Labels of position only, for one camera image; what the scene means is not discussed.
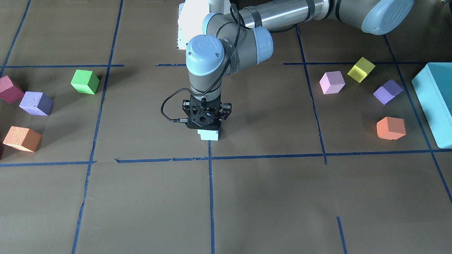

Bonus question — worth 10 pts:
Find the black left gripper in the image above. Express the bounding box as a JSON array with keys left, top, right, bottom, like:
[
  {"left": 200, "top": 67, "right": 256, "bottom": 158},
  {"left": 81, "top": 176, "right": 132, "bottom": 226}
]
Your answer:
[{"left": 182, "top": 99, "right": 232, "bottom": 130}]

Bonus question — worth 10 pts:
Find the teal plastic bin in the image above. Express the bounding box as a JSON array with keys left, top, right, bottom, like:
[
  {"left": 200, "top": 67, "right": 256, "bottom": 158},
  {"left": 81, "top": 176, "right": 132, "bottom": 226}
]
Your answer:
[{"left": 412, "top": 62, "right": 452, "bottom": 149}]

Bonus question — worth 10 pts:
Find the light blue block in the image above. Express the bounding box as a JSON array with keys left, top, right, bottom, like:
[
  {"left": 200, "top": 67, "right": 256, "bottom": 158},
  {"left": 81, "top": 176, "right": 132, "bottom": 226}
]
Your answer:
[
  {"left": 197, "top": 129, "right": 219, "bottom": 135},
  {"left": 200, "top": 134, "right": 219, "bottom": 140}
]

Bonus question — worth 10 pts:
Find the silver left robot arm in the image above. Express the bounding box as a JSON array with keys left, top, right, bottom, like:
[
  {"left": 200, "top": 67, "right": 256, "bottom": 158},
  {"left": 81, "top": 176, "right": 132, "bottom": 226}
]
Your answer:
[{"left": 171, "top": 0, "right": 414, "bottom": 131}]

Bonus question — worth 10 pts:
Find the pink foam block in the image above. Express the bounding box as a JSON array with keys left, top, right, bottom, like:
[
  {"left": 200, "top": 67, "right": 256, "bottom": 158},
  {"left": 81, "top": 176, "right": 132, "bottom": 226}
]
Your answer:
[{"left": 319, "top": 71, "right": 346, "bottom": 95}]

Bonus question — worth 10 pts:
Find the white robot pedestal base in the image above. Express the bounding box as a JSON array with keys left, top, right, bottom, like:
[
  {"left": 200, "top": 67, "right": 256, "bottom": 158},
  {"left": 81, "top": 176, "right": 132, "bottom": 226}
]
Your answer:
[{"left": 177, "top": 0, "right": 210, "bottom": 50}]

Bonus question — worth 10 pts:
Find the orange block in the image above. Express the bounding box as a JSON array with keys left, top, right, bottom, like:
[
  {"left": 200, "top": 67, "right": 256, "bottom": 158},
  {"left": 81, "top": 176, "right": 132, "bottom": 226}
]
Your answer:
[
  {"left": 376, "top": 117, "right": 406, "bottom": 140},
  {"left": 3, "top": 126, "right": 42, "bottom": 152}
]

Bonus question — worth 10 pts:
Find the brown paper table cover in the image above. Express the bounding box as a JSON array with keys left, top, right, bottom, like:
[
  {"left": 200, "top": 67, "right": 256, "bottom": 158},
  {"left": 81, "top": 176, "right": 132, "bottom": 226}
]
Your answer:
[{"left": 1, "top": 0, "right": 451, "bottom": 254}]

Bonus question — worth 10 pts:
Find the green foam block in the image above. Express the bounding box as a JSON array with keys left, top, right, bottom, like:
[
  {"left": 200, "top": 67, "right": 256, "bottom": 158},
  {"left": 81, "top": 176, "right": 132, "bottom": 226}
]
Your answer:
[{"left": 71, "top": 69, "right": 100, "bottom": 95}]

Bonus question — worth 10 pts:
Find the yellow foam block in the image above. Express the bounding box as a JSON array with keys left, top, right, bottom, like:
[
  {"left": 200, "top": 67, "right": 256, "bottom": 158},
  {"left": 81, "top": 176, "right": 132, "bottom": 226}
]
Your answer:
[{"left": 347, "top": 57, "right": 375, "bottom": 83}]

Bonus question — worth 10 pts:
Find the crimson block near purple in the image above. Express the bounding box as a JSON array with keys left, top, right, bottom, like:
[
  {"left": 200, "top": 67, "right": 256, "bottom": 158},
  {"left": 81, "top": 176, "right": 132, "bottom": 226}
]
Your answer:
[{"left": 0, "top": 75, "right": 25, "bottom": 104}]

